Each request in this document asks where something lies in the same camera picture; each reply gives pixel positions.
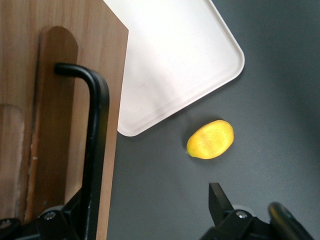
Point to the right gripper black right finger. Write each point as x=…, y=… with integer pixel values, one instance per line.
x=220, y=207

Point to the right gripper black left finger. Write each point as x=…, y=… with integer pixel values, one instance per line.
x=65, y=222

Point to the yellow lemon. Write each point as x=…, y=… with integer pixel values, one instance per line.
x=211, y=140

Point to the white plastic tray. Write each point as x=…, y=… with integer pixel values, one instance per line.
x=175, y=62

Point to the wooden board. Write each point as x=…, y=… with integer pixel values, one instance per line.
x=112, y=50

